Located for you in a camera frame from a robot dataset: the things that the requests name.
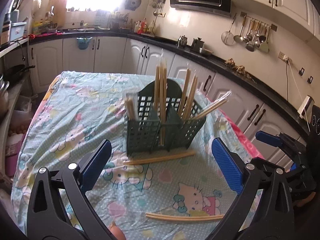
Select black countertop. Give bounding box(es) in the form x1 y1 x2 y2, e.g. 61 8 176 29
29 31 309 140

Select bamboo chopstick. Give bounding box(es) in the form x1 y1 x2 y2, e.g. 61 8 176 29
123 151 196 165
145 212 224 222

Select plastic chopstick pack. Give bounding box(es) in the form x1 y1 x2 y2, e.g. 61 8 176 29
191 90 232 120

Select steel kettle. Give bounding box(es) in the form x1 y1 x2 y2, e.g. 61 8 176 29
177 35 188 48

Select hanging green spatula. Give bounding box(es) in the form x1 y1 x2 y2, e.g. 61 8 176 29
259 27 271 53

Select Hello Kitty patterned tablecloth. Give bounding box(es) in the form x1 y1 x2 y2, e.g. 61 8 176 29
11 72 260 239

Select white lower cabinets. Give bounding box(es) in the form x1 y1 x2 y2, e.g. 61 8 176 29
27 36 308 165

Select bamboo chopsticks left in basket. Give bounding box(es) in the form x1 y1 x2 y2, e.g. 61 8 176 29
153 55 167 146

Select wooden cutting board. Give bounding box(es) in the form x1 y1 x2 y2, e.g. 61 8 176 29
47 0 67 27

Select dark metal pot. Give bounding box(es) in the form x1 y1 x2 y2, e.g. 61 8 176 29
191 37 204 53

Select teal hanging waste bin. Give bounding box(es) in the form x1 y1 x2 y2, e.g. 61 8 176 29
76 37 92 50

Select hanging steel ladle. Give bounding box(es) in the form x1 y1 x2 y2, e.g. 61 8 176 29
234 16 246 43

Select wall power socket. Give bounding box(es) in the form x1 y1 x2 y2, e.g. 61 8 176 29
278 51 292 63

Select red bottle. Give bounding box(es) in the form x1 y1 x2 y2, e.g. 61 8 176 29
137 18 148 34

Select hanging wire strainer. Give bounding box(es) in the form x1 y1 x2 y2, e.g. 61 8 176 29
221 14 237 46

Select dark green plastic utensil basket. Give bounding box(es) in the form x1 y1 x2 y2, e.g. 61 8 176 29
126 79 206 154

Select dried ginger pile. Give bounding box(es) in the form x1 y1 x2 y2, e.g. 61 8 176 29
225 58 255 83

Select bamboo chopsticks in basket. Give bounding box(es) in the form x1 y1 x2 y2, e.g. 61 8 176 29
178 68 198 121
153 55 167 146

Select round wall fan vent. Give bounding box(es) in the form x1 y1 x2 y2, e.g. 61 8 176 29
125 0 142 11

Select bamboo chopsticks right in basket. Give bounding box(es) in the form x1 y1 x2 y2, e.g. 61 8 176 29
178 68 198 121

